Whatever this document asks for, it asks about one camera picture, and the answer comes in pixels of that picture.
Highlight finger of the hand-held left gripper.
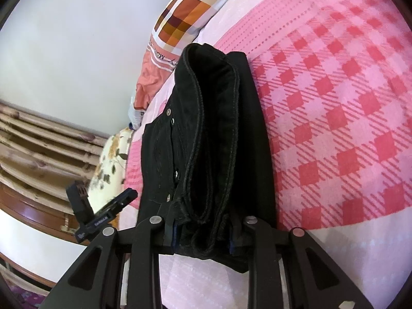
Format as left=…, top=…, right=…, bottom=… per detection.
left=66, top=183, right=95, bottom=222
left=75, top=188, right=139, bottom=243

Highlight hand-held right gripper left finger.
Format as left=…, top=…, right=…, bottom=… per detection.
left=40, top=215, right=181, bottom=309

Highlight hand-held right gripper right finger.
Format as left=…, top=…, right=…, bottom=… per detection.
left=228, top=216, right=375, bottom=309

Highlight black pants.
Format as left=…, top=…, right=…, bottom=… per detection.
left=138, top=42, right=279, bottom=273

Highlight floral pillow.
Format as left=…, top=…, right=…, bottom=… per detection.
left=87, top=127, right=136, bottom=229

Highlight wooden headboard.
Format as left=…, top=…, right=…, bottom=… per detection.
left=0, top=100, right=108, bottom=200

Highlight purple patterned rug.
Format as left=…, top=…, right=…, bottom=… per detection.
left=5, top=278, right=54, bottom=309

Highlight pink checkered blanket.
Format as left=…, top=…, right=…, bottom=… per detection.
left=124, top=0, right=412, bottom=309

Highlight orange brown checkered pillow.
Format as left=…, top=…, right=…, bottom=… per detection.
left=127, top=0, right=250, bottom=129

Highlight brown wooden bed frame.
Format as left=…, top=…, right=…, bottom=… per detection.
left=0, top=183, right=84, bottom=288

